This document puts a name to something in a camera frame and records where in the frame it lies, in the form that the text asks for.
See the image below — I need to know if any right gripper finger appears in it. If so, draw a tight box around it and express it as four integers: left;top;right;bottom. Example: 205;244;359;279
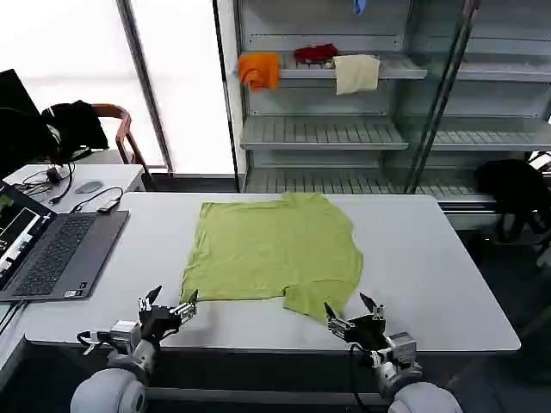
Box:
358;292;386;320
323;301;354;337

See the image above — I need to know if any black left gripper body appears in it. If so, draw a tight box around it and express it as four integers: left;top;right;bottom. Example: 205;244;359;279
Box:
137;303;183;342

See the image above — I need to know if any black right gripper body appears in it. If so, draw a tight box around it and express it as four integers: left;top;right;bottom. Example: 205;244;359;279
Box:
345;313;391;350

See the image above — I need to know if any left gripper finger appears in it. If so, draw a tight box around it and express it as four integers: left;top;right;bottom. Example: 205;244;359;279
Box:
169;288;200;324
137;285;164;312

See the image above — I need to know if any green t-shirt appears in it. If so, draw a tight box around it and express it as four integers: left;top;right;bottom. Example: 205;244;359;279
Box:
179;191;365;327

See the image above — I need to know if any grey laptop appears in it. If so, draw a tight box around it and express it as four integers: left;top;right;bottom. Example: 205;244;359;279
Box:
0;180;131;303

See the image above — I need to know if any grey oval mouse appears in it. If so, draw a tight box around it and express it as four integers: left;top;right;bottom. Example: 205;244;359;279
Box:
72;180;104;195

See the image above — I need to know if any white side table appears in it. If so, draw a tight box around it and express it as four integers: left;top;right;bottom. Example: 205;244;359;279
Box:
0;163;145;195

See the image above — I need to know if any brown wooden chair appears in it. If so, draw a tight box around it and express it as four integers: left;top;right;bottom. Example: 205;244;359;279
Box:
91;102;154;182

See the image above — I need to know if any black bag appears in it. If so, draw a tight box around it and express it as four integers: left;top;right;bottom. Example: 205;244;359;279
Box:
473;158;551;244

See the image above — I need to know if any grey metal shelf rack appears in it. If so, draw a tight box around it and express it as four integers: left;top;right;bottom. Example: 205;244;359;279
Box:
214;0;551;216

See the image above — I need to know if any black jacket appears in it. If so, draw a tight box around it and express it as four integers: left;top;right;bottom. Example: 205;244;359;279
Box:
40;100;111;163

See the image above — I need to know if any black monitor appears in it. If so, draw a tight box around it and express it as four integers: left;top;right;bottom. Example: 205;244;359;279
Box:
0;68;58;180

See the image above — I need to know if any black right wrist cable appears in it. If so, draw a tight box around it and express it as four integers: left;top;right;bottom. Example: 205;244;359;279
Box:
345;341;381;406

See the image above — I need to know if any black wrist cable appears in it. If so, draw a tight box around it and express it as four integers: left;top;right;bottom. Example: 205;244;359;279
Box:
345;341;381;406
76;330;114;356

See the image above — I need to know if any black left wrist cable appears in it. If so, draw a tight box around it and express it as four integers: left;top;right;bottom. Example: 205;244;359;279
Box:
76;330;114;356

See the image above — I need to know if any black cable with adapter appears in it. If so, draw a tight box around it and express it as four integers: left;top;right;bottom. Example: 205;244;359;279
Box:
70;186;124;215

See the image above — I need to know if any black charger cable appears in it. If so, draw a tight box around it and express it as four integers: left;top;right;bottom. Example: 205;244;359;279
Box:
48;160;75;206

